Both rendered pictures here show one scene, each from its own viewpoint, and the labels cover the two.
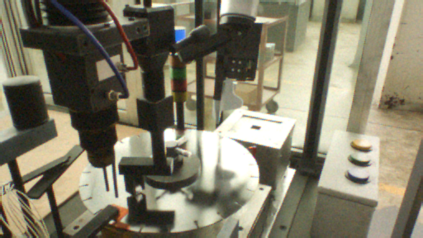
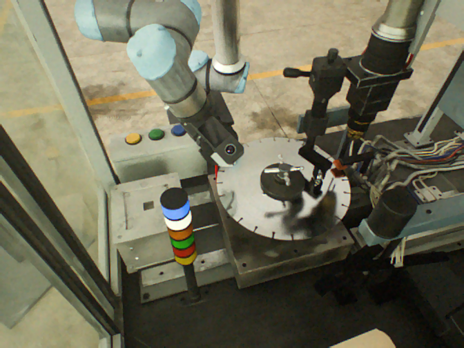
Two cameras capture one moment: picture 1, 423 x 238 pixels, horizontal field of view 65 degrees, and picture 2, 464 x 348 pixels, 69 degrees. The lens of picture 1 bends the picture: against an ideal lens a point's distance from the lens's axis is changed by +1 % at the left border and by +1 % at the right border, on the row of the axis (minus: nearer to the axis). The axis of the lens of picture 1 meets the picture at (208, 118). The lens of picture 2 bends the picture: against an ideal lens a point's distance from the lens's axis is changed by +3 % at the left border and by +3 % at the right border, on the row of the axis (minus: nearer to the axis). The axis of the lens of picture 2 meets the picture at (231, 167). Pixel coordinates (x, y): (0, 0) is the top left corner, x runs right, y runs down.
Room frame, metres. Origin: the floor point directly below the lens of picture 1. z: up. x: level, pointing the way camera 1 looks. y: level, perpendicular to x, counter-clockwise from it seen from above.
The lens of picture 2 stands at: (0.97, 0.38, 1.58)
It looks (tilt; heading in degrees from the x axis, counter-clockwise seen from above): 47 degrees down; 228
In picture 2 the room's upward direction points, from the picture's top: straight up
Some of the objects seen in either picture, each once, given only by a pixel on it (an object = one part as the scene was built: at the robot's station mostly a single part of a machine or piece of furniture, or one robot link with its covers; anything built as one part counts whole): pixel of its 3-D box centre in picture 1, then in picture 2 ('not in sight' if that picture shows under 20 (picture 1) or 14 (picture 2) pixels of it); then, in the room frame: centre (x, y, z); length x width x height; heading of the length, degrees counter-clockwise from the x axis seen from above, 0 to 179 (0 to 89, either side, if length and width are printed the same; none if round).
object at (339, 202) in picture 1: (346, 185); (161, 155); (0.64, -0.33, 0.82); 0.28 x 0.11 x 0.15; 154
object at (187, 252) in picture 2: (178, 83); (183, 243); (0.83, 0.08, 1.02); 0.05 x 0.04 x 0.03; 64
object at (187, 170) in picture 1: (171, 162); (282, 178); (0.52, 0.07, 0.96); 0.11 x 0.11 x 0.03
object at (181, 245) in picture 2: (178, 71); (181, 234); (0.83, 0.08, 1.05); 0.05 x 0.04 x 0.03; 64
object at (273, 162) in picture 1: (254, 150); (153, 221); (0.80, -0.13, 0.82); 0.18 x 0.18 x 0.15; 64
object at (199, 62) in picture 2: not in sight; (195, 72); (0.34, -0.52, 0.91); 0.13 x 0.12 x 0.14; 128
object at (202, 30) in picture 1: (180, 37); (304, 76); (0.46, 0.04, 1.21); 0.08 x 0.06 x 0.03; 154
